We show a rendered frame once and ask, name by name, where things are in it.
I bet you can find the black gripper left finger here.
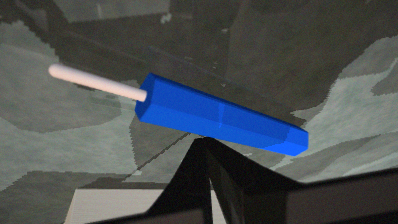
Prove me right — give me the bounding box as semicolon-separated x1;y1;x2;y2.
86;138;213;224

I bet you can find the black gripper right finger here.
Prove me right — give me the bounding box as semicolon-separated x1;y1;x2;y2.
203;137;398;224

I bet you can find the blue stylus with white tip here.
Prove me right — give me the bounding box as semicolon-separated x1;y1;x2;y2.
49;64;308;156

